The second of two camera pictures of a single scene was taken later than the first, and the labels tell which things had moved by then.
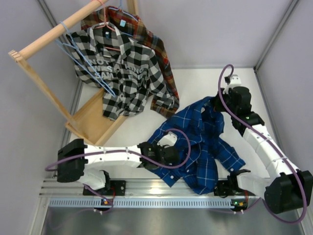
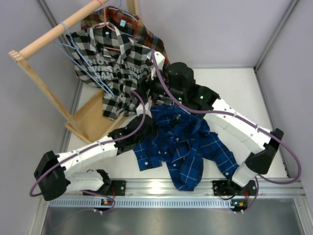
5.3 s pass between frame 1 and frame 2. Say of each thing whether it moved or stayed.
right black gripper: moved
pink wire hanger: stayed
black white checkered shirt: stayed
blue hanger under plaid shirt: stayed
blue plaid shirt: moved
